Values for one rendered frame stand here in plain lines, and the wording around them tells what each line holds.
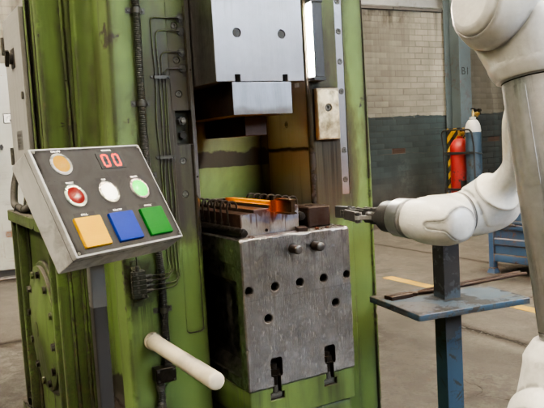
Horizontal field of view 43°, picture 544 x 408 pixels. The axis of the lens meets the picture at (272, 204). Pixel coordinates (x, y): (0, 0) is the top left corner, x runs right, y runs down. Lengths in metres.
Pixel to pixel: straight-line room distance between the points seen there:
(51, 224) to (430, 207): 0.82
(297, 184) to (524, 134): 1.45
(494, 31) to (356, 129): 1.45
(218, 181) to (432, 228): 1.21
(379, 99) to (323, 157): 7.46
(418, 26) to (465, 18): 9.31
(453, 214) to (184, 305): 0.98
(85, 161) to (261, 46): 0.66
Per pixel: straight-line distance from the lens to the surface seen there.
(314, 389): 2.18
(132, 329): 2.08
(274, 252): 2.01
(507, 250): 5.95
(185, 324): 2.14
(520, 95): 1.04
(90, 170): 1.71
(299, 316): 2.09
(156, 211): 1.75
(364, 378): 2.56
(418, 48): 10.30
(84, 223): 1.60
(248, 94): 2.03
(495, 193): 1.55
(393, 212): 1.56
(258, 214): 2.04
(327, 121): 2.31
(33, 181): 1.64
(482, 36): 1.02
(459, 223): 1.45
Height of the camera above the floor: 1.18
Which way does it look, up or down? 5 degrees down
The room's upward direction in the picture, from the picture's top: 3 degrees counter-clockwise
